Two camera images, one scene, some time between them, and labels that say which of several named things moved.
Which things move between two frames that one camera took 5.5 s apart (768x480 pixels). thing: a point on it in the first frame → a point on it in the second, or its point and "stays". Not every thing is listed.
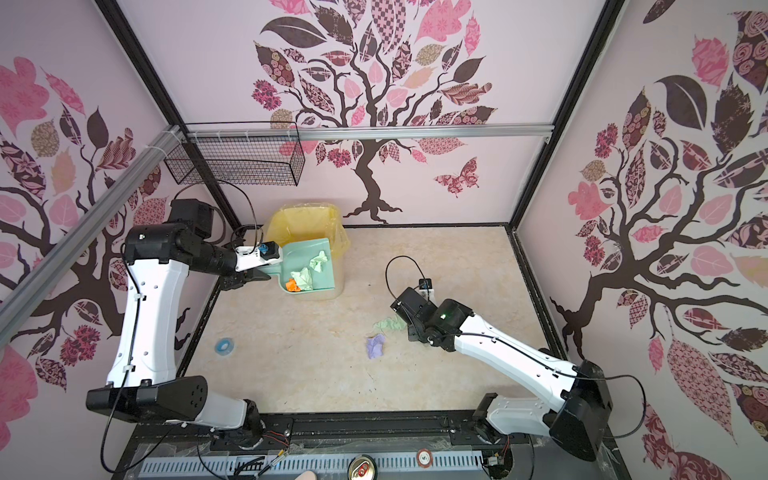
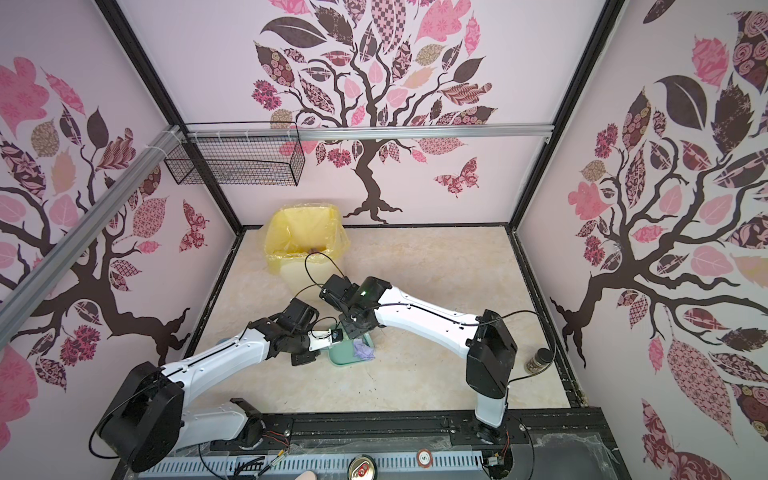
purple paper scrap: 375,346 → 363,351
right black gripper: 412,333 → 350,331
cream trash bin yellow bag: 289,223 stays
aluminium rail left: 122,188 stays
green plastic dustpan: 305,266 → 343,352
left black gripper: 239,279 → 307,358
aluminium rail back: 368,131 stays
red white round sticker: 424,458 stays
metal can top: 362,467 stays
